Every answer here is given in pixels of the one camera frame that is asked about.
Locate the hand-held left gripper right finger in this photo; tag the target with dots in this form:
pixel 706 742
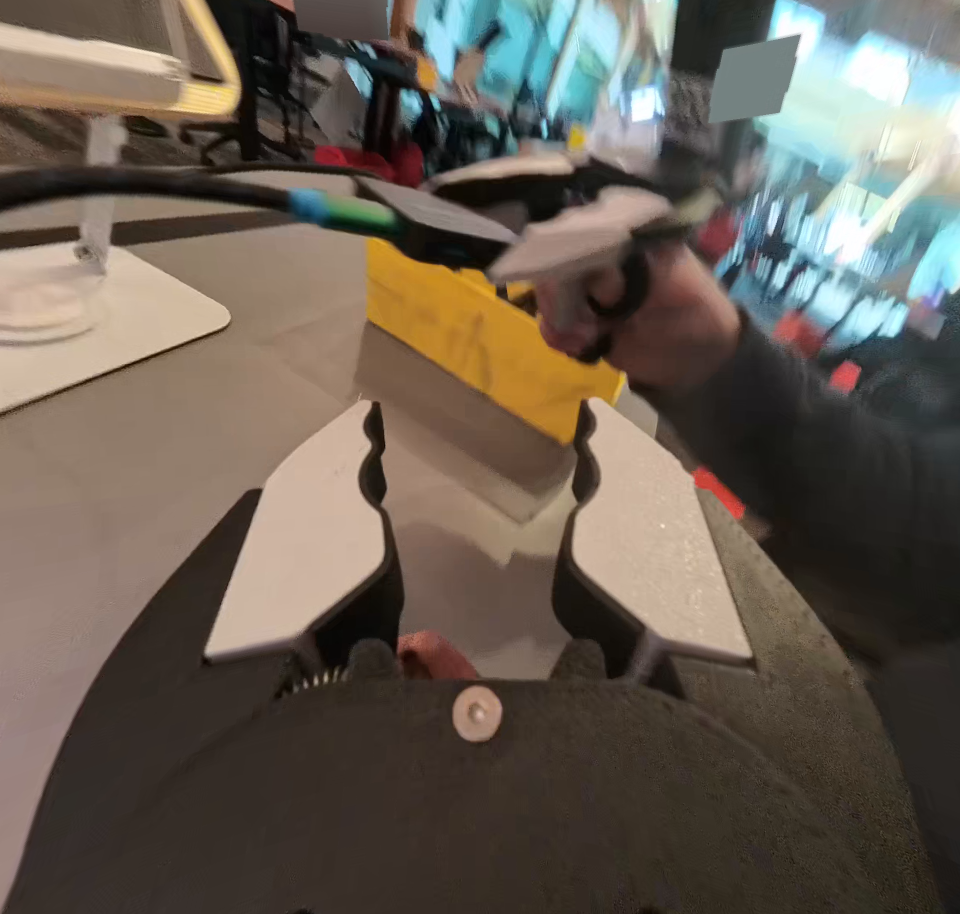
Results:
pixel 660 554

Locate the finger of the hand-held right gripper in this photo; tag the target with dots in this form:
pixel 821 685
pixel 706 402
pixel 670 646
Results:
pixel 518 173
pixel 593 232

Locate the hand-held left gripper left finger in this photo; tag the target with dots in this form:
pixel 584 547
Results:
pixel 308 554

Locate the black hdmi switch box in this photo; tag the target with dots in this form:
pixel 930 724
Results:
pixel 443 221

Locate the yellow plastic bin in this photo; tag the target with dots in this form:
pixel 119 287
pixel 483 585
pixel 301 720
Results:
pixel 465 344

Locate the person's right forearm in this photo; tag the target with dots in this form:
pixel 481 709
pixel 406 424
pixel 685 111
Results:
pixel 825 464

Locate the person's right hand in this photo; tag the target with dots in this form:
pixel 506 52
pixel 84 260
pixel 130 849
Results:
pixel 683 329

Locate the orange traffic cone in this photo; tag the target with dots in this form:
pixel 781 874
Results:
pixel 720 491

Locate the red plastic bin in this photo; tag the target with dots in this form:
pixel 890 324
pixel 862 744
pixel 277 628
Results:
pixel 360 164

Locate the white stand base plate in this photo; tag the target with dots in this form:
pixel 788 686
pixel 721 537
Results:
pixel 135 322

